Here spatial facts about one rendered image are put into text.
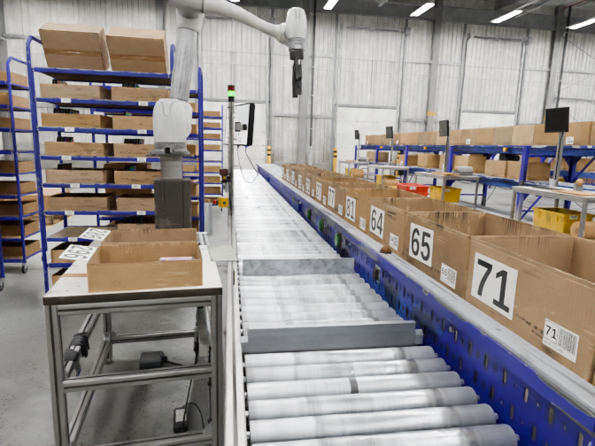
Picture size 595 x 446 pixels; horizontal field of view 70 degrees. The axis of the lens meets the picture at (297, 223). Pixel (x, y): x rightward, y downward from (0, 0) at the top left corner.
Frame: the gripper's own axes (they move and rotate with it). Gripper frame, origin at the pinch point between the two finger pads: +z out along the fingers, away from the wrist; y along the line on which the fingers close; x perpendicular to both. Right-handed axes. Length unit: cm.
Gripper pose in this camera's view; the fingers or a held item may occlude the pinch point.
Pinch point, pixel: (297, 92)
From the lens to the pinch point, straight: 234.7
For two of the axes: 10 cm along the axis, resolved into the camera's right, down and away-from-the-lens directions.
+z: 0.1, 9.9, 1.4
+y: 1.8, 1.4, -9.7
